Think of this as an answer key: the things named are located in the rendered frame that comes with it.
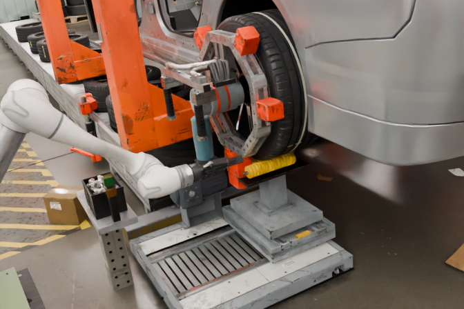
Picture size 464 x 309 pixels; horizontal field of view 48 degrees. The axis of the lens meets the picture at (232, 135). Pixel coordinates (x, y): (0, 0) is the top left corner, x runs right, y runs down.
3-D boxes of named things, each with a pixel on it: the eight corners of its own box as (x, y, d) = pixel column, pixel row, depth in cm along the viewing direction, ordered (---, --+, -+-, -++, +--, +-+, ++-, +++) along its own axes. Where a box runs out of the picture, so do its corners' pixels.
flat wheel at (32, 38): (30, 56, 705) (25, 39, 697) (32, 49, 765) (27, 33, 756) (79, 48, 722) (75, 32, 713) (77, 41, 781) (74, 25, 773)
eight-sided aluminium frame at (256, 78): (275, 166, 219) (264, 38, 199) (261, 170, 216) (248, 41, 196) (217, 132, 264) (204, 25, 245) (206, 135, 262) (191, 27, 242)
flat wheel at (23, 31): (65, 35, 856) (62, 21, 847) (26, 43, 818) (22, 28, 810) (50, 32, 905) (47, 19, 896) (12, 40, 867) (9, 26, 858)
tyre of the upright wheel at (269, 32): (272, 152, 272) (346, 140, 212) (233, 165, 263) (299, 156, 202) (237, 32, 272) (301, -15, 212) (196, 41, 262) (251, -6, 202)
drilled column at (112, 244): (134, 283, 249) (117, 207, 234) (114, 291, 245) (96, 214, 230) (128, 273, 257) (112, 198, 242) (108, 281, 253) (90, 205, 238)
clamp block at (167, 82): (184, 84, 234) (182, 73, 232) (165, 89, 231) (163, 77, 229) (179, 82, 239) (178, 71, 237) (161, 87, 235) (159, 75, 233)
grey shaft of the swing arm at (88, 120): (102, 161, 384) (88, 97, 366) (94, 163, 381) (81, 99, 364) (99, 158, 391) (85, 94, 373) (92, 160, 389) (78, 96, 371)
